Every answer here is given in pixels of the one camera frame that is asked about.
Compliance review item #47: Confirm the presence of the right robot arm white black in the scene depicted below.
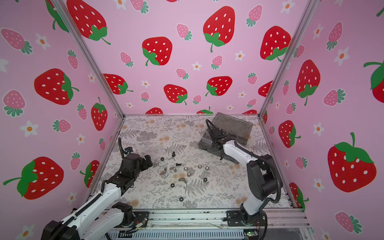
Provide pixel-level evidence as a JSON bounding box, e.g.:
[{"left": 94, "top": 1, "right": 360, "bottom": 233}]
[{"left": 208, "top": 127, "right": 283, "bottom": 226}]

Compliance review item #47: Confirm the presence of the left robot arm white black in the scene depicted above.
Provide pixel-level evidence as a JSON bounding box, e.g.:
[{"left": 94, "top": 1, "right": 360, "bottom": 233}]
[{"left": 41, "top": 153, "right": 153, "bottom": 240}]

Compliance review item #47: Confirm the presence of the grey plastic compartment box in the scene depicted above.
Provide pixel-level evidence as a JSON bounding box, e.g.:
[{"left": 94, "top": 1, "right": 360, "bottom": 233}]
[{"left": 198, "top": 113, "right": 253, "bottom": 165}]

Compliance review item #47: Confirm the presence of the silver wing nut left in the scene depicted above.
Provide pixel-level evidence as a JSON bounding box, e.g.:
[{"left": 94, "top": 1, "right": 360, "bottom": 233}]
[{"left": 160, "top": 168, "right": 167, "bottom": 176}]

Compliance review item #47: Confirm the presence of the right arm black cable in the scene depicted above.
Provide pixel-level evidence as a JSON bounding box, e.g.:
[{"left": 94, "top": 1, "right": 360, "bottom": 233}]
[{"left": 205, "top": 119, "right": 283, "bottom": 205}]

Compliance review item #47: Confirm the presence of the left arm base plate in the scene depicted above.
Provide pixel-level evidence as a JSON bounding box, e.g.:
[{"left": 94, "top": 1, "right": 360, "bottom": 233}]
[{"left": 117, "top": 211, "right": 150, "bottom": 229}]

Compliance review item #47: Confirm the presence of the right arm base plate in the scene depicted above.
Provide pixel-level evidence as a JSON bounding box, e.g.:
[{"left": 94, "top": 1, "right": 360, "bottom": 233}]
[{"left": 226, "top": 211, "right": 268, "bottom": 227}]

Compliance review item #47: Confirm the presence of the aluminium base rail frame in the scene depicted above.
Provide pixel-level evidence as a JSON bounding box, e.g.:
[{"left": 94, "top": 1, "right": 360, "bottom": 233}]
[{"left": 71, "top": 208, "right": 316, "bottom": 240}]

